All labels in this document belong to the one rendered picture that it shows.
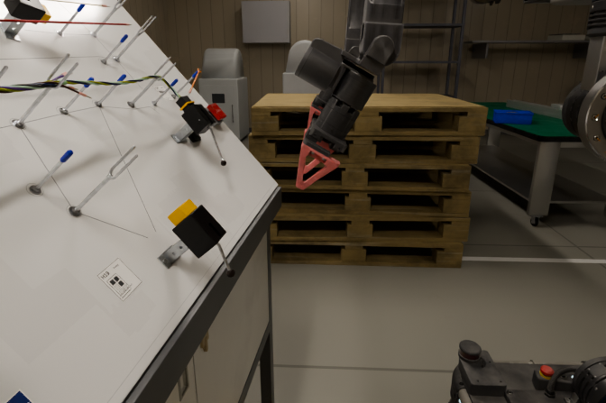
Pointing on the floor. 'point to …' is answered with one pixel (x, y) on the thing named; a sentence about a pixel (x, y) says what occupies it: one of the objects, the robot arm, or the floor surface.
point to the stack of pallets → (374, 178)
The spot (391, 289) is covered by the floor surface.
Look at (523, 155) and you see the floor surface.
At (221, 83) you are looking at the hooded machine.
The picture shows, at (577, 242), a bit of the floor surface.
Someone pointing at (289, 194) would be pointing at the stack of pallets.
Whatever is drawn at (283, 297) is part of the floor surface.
